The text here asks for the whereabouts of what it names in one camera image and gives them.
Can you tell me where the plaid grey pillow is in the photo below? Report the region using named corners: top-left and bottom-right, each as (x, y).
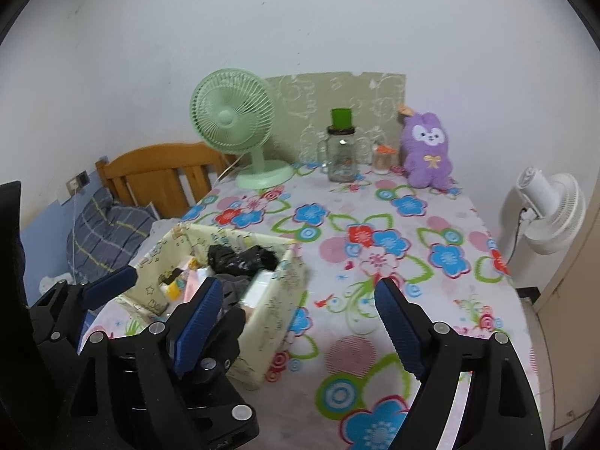
top-left (66, 186), bottom-right (158, 284)

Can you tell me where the beige door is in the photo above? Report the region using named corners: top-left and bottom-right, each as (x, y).
top-left (534, 187), bottom-right (600, 437)

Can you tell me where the yellow printed storage box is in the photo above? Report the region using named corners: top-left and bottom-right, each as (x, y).
top-left (115, 222), bottom-right (309, 391)

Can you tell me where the green desk fan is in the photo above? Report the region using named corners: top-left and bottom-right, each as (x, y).
top-left (190, 69), bottom-right (295, 191)

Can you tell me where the thin white cable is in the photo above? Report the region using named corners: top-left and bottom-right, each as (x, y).
top-left (70, 192), bottom-right (80, 282)

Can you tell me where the green printed board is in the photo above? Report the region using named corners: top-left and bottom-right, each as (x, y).
top-left (265, 72), bottom-right (406, 162)

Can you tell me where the white standing fan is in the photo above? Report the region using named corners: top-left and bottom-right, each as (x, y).
top-left (499, 166), bottom-right (587, 287)

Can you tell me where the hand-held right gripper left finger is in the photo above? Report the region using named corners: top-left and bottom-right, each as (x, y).
top-left (58, 276), bottom-right (223, 450)

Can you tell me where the black plastic bag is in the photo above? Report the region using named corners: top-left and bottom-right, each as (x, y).
top-left (207, 244), bottom-right (278, 275)

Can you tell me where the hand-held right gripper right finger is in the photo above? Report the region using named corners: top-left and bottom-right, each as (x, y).
top-left (374, 276), bottom-right (547, 450)

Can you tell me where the floral tablecloth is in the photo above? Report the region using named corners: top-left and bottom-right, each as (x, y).
top-left (79, 162), bottom-right (545, 450)

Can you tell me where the small cotton swab jar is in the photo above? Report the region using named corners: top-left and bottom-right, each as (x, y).
top-left (372, 144), bottom-right (393, 174)

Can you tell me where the purple plush bunny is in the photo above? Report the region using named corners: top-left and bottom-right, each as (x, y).
top-left (399, 111), bottom-right (455, 188)

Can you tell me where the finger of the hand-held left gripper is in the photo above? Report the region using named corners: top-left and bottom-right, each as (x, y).
top-left (29, 265), bottom-right (137, 352)
top-left (180, 310), bottom-right (260, 450)

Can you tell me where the crumpled grey white cloth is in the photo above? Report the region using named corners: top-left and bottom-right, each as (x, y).
top-left (40, 272), bottom-right (71, 291)

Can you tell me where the yellow cartoon tissue pack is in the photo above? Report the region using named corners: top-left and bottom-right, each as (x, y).
top-left (162, 274), bottom-right (188, 301)

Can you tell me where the black fan cable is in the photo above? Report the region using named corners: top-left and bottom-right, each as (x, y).
top-left (508, 206), bottom-right (526, 263)

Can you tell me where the beige fan cord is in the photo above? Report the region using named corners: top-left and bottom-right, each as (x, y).
top-left (218, 154), bottom-right (245, 183)

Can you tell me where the glass jar with green lid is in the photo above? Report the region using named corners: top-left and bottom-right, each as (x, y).
top-left (318, 109), bottom-right (362, 183)

